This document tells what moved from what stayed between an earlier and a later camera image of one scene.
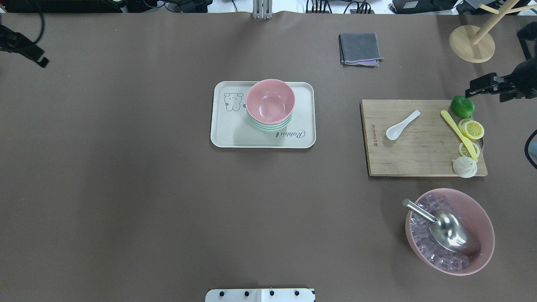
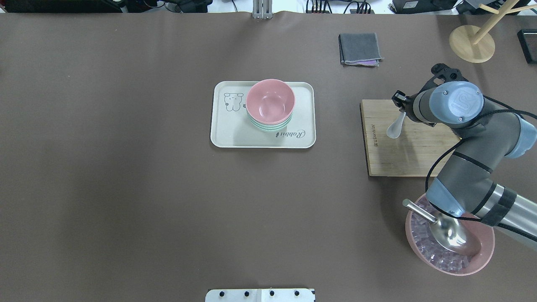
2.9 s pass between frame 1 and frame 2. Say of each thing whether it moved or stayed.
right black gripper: moved
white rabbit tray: stayed
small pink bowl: stayed
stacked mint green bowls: stayed
